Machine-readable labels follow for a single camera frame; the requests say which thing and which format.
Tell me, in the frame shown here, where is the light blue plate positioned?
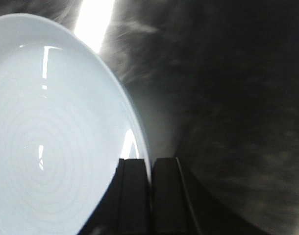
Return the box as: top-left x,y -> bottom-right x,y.
0,14 -> 150,235

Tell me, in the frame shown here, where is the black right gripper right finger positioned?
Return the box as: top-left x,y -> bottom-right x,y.
152,158 -> 200,235

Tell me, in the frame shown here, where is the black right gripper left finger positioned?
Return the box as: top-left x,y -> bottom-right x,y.
79,159 -> 150,235

